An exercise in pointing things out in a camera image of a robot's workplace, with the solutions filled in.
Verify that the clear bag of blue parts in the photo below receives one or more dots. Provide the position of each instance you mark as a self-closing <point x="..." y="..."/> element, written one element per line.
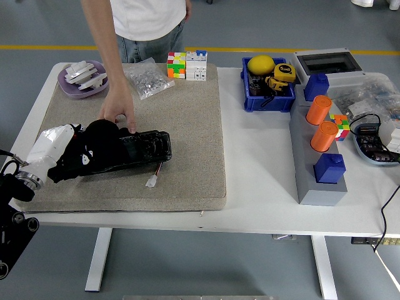
<point x="384" y="93"/>

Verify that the small colourful puzzle cube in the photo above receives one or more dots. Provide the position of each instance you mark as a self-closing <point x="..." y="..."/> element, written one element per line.
<point x="342" y="126"/>

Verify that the dark circuit boards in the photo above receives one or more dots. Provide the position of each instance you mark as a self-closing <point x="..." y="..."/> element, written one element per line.
<point x="372" y="147"/>

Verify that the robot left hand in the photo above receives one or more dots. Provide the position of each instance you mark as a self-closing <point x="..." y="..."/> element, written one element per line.
<point x="47" y="147"/>

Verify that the grey electrical enclosure box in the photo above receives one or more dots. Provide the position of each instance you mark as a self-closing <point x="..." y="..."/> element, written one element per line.
<point x="300" y="67"/>

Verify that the person's right forearm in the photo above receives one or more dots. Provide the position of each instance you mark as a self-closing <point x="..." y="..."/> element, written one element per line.
<point x="106" y="56"/>

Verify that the clear bag of metal parts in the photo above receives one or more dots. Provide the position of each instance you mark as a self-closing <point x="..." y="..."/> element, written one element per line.
<point x="347" y="101"/>

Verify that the large colourful puzzle cube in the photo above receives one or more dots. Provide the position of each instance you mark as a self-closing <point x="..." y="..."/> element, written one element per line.
<point x="176" y="67"/>

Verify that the yellow black toy part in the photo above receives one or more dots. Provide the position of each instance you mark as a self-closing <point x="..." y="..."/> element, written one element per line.
<point x="275" y="83"/>

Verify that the black table control box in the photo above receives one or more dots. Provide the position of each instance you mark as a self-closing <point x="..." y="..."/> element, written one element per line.
<point x="362" y="241"/>

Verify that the person's left hand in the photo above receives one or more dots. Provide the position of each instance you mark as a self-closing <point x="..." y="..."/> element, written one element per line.
<point x="188" y="9"/>

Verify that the yellow lemon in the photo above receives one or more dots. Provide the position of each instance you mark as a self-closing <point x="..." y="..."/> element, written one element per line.
<point x="261" y="64"/>

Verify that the black display panel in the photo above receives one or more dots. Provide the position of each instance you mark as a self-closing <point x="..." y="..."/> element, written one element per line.
<point x="150" y="147"/>

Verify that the grey-brown mat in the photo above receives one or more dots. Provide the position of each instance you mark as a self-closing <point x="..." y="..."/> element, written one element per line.
<point x="187" y="140"/>

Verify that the grey metal table bracket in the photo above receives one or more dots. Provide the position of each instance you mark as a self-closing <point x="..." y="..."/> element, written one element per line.
<point x="283" y="236"/>

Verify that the white table leg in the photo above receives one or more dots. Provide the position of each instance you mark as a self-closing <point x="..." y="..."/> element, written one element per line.
<point x="325" y="268"/>
<point x="98" y="259"/>

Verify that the yellow black tape measure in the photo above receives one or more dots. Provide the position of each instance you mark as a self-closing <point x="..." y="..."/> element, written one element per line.
<point x="285" y="72"/>

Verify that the blue plastic block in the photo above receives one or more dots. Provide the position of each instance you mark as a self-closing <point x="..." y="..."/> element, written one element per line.
<point x="315" y="89"/>
<point x="328" y="170"/>

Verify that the blue plastic bin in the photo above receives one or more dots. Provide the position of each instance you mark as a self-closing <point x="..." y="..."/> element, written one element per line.
<point x="268" y="104"/>

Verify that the grey peg base block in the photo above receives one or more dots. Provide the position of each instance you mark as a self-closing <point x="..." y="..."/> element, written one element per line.
<point x="304" y="175"/>

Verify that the person's right hand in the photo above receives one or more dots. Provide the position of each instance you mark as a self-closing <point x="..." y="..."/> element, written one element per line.
<point x="117" y="101"/>

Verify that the white translucent plastic piece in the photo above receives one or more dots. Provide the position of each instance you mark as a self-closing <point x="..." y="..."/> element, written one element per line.
<point x="387" y="131"/>

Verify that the clear bag of screws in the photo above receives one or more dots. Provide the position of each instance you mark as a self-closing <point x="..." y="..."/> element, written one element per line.
<point x="150" y="82"/>

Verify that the purple plastic tray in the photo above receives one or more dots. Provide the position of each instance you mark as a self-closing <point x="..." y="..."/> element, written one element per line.
<point x="73" y="92"/>

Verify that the blue-grey plastic tray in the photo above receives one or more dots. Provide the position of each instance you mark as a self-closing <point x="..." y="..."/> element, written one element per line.
<point x="360" y="154"/>

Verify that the dark electronic part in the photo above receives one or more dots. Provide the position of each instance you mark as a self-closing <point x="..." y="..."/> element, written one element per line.
<point x="256" y="89"/>

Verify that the orange plastic cylinder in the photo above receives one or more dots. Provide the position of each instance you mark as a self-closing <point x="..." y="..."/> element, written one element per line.
<point x="317" y="111"/>
<point x="323" y="139"/>

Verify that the white blue circuit breaker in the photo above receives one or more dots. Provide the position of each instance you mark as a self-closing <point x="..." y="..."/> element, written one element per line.
<point x="197" y="70"/>

